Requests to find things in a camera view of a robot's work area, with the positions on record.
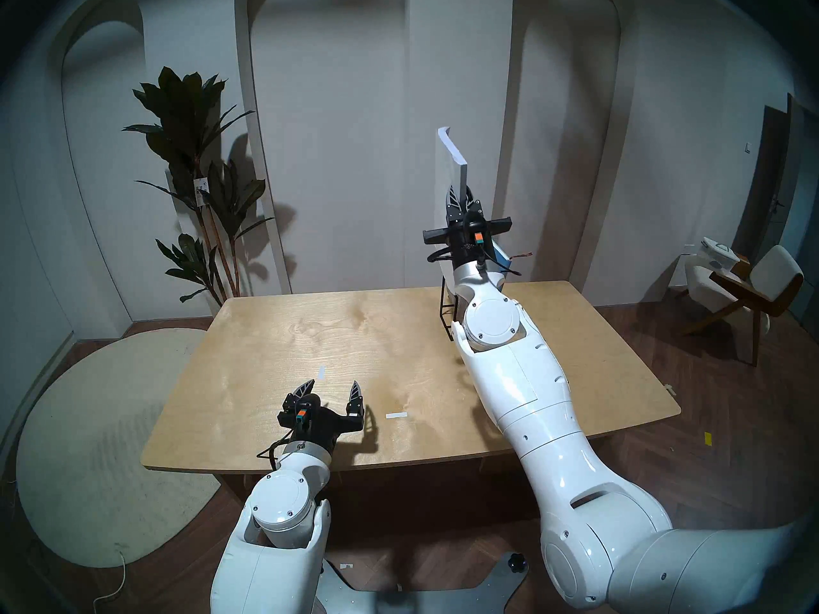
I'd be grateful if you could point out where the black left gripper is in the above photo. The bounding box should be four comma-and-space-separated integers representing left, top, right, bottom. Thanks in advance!
277, 379, 365, 455

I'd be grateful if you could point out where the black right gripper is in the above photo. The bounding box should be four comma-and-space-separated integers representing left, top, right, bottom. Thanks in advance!
422, 187, 513, 267

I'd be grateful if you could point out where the white paperback book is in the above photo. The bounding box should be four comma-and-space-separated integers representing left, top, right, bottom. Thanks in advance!
436, 127, 469, 218

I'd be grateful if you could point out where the blue notebook with ribbon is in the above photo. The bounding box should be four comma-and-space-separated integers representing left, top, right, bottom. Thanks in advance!
488, 237, 532, 269

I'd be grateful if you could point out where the round cream rug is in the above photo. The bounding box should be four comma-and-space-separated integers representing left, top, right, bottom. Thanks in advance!
16, 328, 221, 569

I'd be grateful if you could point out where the tall green potted plant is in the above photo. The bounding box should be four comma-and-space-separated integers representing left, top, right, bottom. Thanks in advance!
123, 67, 276, 303

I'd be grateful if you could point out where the dark grey door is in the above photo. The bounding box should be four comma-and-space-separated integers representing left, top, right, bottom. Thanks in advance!
736, 93, 819, 329

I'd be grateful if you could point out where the white wooden armchair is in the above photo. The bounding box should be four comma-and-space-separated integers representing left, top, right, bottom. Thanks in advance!
681, 239, 804, 367

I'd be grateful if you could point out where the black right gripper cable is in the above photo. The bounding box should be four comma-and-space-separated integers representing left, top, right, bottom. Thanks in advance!
427, 245, 520, 278

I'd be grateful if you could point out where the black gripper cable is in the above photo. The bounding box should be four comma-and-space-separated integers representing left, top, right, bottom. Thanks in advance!
427, 245, 520, 278
257, 430, 295, 461

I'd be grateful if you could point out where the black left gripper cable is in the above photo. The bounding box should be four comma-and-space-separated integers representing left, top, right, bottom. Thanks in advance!
257, 430, 295, 461

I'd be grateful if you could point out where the black wire book stand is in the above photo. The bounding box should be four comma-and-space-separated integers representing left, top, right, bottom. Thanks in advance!
439, 283, 459, 340

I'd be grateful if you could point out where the grey metal robot base plate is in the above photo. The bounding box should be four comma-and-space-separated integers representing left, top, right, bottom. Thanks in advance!
317, 552, 530, 614

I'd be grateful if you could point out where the white floor cable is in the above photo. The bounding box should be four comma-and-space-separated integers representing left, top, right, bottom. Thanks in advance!
93, 542, 127, 613

